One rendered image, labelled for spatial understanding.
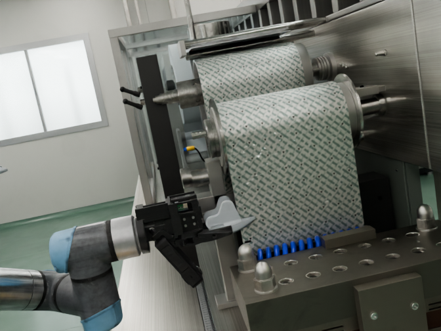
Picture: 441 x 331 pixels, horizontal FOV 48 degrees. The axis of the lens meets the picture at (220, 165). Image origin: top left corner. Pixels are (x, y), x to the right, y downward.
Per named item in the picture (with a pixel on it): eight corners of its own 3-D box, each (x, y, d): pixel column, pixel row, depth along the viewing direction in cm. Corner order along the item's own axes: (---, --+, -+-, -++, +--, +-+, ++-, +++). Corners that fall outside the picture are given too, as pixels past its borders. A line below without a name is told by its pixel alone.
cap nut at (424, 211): (411, 227, 91) (409, 203, 90) (430, 222, 91) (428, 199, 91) (422, 233, 87) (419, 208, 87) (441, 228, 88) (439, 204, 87)
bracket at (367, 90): (347, 97, 100) (346, 87, 100) (374, 92, 100) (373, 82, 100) (357, 97, 95) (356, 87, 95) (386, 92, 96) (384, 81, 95)
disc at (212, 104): (219, 169, 104) (205, 98, 101) (221, 168, 104) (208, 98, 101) (230, 180, 89) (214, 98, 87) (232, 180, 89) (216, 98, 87)
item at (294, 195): (245, 259, 93) (228, 163, 90) (364, 232, 96) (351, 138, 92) (246, 259, 93) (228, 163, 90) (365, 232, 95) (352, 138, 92)
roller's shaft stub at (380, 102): (345, 121, 100) (342, 99, 99) (378, 114, 101) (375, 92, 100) (354, 122, 96) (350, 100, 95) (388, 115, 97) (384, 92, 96)
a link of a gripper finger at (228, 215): (253, 196, 88) (202, 207, 87) (259, 228, 89) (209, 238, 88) (250, 192, 91) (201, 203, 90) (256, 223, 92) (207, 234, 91)
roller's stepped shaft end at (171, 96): (154, 107, 119) (151, 93, 118) (179, 102, 120) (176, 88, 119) (154, 107, 116) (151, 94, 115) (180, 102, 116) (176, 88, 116)
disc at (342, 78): (336, 144, 106) (326, 75, 104) (338, 144, 106) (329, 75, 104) (365, 152, 92) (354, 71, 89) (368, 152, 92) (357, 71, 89)
